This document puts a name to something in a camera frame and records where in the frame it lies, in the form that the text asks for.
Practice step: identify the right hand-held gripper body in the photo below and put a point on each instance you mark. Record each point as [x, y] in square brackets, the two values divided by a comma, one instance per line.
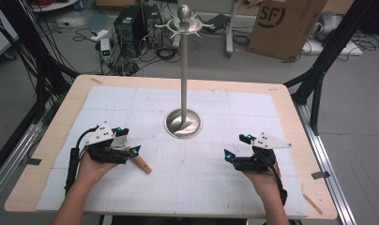
[259, 161]

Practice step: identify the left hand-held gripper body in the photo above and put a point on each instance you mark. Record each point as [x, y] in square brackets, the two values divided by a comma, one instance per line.
[100, 136]

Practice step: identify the person's right hand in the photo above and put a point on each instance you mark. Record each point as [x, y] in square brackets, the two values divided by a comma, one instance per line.
[265, 181]

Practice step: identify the person's left hand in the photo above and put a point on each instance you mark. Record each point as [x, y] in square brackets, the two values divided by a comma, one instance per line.
[90, 170]

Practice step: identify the white grid mat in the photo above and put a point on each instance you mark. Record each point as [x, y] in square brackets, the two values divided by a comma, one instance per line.
[184, 175]

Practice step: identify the black tape piece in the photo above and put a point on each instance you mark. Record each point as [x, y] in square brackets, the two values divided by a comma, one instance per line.
[33, 161]
[321, 175]

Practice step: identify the thin wooden stick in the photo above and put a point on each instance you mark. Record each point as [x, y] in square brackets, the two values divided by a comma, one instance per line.
[312, 203]

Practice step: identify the metal utensil stand with hooks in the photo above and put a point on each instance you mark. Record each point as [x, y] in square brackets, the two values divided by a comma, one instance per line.
[184, 93]

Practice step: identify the white device with green light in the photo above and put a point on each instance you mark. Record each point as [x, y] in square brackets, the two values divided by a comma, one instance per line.
[105, 50]

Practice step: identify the white power strip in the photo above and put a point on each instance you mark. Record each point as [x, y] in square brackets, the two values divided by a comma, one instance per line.
[99, 35]

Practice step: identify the large black computer tower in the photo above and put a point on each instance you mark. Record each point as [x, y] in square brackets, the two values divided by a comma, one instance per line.
[128, 31]

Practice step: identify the slim black computer tower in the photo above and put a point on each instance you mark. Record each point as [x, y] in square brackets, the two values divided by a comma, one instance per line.
[153, 25]

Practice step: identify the white stand pole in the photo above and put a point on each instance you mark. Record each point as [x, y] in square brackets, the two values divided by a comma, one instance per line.
[231, 28]

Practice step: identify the brown cardboard box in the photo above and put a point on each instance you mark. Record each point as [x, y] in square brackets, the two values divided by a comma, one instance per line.
[284, 28]

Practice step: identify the black flat device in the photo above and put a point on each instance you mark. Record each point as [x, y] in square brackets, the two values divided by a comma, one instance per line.
[218, 22]

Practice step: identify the white floor platform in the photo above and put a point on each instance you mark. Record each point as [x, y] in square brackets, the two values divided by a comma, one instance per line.
[334, 48]

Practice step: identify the grey rounded object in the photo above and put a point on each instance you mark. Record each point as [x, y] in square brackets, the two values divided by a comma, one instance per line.
[328, 25]

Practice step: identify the aluminium rail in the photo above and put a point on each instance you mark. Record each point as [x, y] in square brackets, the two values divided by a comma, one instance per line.
[12, 156]
[328, 165]

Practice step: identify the black metal frame stand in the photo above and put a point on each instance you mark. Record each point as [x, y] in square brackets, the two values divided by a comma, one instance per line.
[328, 56]
[34, 53]

